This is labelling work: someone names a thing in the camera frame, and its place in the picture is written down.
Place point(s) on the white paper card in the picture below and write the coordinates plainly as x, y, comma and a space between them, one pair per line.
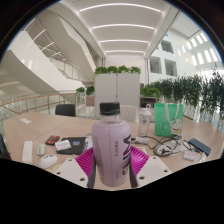
25, 120

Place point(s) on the clear plastic shaker bottle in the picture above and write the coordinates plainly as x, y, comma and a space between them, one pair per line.
144, 121

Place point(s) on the green plant hedge row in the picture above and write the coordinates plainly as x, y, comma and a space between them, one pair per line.
186, 90

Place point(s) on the small white box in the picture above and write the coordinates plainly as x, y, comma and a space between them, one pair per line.
63, 145

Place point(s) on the white computer mouse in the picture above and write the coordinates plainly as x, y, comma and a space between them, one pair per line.
48, 161

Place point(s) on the small black red box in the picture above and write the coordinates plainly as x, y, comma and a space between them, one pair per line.
52, 140

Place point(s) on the potted green plants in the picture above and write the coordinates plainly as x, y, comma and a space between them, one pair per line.
90, 90

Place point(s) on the black notebook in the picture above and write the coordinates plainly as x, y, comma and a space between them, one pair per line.
78, 146

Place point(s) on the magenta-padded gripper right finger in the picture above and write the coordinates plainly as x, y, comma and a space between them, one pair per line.
151, 170

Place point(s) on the small grey oval device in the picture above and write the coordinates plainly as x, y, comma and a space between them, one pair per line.
41, 149

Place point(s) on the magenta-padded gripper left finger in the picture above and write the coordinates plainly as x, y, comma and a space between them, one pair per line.
71, 170

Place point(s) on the small white packet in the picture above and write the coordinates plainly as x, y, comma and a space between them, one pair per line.
190, 155
203, 157

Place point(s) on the ceiling light strips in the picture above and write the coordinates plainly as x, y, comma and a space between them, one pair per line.
123, 25

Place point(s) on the dark grey chair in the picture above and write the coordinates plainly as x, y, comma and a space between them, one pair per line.
2, 146

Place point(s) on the white cabinet with plants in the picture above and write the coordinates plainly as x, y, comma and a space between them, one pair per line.
116, 93

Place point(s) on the green tote bag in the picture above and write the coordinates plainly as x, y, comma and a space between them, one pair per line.
165, 118

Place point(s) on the purple drink bottle black cap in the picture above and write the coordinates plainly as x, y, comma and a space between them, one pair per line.
110, 146

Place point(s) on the white chair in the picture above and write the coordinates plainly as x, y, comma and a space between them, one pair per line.
130, 113

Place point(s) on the black chair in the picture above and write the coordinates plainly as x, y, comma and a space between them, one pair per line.
65, 110

